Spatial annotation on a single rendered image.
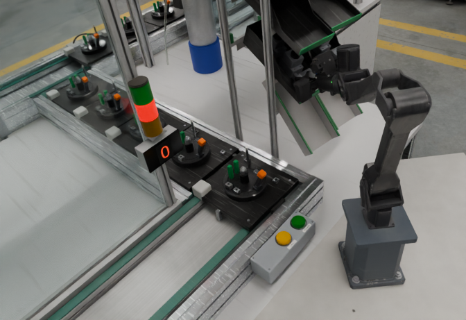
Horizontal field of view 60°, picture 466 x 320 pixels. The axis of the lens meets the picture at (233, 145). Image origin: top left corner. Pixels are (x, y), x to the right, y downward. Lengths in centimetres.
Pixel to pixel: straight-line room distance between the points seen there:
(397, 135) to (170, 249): 72
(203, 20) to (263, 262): 123
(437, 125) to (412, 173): 169
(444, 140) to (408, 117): 226
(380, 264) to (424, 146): 192
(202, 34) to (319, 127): 85
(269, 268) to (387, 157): 42
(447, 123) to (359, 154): 174
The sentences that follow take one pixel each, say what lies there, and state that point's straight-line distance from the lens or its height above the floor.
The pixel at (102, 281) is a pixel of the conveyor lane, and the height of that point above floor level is 95.
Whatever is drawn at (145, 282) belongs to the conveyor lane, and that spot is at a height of 92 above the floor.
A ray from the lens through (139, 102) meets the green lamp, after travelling 100.
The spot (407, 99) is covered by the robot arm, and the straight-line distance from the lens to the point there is 80.
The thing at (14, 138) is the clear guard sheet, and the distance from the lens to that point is 94.
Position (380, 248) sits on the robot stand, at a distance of 109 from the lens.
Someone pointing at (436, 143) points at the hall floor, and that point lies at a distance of 304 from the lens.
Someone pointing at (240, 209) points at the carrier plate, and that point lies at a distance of 122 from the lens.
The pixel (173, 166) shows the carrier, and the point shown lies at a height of 97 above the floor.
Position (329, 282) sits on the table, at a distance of 121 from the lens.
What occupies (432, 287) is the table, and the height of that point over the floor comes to 86.
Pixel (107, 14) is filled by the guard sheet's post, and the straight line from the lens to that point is 94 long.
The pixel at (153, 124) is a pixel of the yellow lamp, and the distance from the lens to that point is 104.
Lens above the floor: 189
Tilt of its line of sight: 40 degrees down
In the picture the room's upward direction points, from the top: 9 degrees counter-clockwise
